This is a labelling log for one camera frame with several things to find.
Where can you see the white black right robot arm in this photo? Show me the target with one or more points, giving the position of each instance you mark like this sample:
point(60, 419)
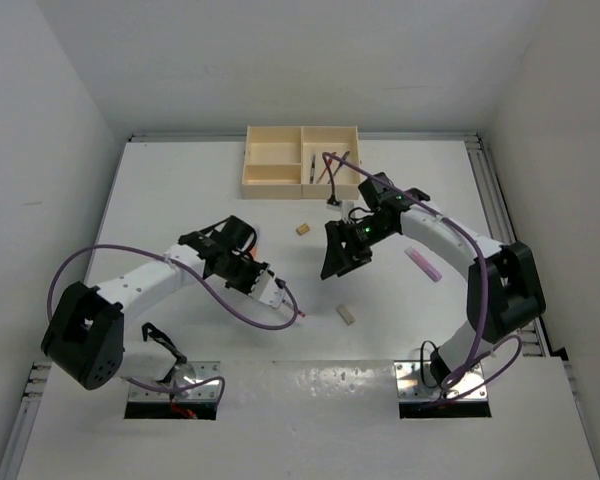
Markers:
point(418, 218)

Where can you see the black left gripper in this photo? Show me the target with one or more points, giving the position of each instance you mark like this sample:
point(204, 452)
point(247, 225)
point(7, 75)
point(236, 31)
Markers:
point(258, 266)

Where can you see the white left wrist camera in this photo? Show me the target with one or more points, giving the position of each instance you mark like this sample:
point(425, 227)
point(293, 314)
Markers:
point(267, 290)

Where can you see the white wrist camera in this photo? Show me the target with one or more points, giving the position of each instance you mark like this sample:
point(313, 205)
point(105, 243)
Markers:
point(267, 290)
point(343, 207)

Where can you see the metal base plate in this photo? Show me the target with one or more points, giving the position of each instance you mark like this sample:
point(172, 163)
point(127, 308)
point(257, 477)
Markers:
point(194, 382)
point(415, 384)

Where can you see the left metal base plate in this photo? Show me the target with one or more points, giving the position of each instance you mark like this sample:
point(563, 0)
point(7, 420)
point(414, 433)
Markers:
point(194, 382)

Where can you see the red gel pen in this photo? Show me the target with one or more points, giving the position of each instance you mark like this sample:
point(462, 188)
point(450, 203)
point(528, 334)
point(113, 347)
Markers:
point(326, 168)

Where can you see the small tan eraser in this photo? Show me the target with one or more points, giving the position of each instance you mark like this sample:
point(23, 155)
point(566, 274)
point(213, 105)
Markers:
point(302, 229)

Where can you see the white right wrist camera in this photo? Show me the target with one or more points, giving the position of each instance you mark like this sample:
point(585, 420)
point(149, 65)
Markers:
point(343, 207)

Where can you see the blue gel pen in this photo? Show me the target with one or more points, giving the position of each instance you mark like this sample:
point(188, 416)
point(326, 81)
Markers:
point(344, 157)

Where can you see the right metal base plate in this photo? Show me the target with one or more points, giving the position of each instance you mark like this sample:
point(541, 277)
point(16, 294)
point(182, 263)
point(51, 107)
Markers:
point(415, 384)

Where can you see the cream wooden compartment tray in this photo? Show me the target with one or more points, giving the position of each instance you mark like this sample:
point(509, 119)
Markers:
point(277, 162)

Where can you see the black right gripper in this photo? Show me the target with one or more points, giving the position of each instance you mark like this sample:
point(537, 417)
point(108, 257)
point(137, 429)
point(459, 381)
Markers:
point(339, 260)

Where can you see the pink highlighter marker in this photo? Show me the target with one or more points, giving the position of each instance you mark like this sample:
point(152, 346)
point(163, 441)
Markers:
point(423, 264)

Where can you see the aluminium frame rail right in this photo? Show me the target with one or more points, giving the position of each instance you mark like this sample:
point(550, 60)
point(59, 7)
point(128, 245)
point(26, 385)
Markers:
point(516, 298)

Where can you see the grey speckled eraser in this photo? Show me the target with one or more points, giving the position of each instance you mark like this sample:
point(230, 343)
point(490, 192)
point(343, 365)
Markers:
point(345, 314)

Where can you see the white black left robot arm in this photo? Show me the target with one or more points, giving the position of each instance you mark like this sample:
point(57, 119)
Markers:
point(85, 336)

